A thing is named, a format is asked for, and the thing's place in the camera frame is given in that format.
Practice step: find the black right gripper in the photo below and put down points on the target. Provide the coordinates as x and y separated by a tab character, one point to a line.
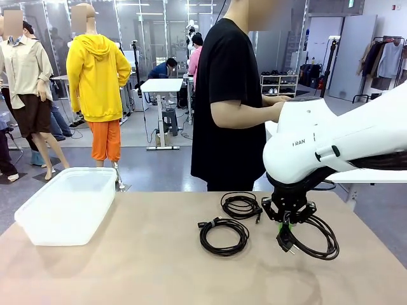
290	200

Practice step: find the person's left forearm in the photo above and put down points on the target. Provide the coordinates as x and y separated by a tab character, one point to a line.
268	101

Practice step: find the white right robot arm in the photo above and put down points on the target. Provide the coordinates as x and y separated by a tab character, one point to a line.
302	149

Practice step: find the person's right forearm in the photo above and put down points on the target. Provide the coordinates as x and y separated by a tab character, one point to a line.
241	116

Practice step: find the person's right hand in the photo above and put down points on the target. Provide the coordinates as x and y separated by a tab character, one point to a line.
274	113

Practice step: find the person's left hand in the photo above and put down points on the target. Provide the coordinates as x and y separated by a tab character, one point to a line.
281	99

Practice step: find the white shoe rack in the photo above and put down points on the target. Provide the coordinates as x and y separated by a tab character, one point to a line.
280	85

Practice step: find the dark suitcases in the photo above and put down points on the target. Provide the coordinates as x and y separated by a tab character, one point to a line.
310	74

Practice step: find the person in black t-shirt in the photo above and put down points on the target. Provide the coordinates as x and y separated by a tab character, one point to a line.
229	79

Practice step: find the black stand white top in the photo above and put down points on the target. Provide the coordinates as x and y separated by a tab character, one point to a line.
327	70

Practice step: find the small cardboard box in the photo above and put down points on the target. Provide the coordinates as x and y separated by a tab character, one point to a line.
160	139

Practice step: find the grey step stool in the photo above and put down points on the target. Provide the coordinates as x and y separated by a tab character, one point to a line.
170	122

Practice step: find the grey partition panel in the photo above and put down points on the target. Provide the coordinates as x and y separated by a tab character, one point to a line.
356	63

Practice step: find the hanging beige coat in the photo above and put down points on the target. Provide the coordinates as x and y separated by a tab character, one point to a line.
362	62

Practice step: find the hanging dark jacket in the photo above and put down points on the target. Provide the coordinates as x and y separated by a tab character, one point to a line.
370	58

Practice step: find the person in pink shirt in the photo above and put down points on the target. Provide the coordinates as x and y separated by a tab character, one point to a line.
194	60

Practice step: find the white height-adjustable desk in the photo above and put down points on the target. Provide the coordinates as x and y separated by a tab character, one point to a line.
162	85

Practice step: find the hanging grey shirt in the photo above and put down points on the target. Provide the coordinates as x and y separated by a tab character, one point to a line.
389	60

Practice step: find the seated person blue jacket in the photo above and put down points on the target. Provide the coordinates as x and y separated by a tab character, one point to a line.
159	73

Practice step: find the black clothes rack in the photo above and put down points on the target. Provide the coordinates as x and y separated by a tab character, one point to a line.
397	39

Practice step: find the white humanoid robot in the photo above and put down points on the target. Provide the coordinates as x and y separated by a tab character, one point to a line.
191	31

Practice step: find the translucent plastic storage bin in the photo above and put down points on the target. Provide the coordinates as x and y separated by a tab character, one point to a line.
63	203

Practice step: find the mannequin in yellow hoodie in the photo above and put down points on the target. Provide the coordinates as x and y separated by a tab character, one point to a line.
95	79

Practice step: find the person in dark jacket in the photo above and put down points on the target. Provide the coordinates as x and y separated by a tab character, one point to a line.
58	120

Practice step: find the mannequin in beige shirt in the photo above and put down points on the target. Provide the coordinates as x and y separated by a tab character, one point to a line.
22	63

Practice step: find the black-haired person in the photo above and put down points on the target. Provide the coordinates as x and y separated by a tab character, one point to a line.
28	28

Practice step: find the black camera tripod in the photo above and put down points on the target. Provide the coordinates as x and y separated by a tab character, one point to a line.
136	63

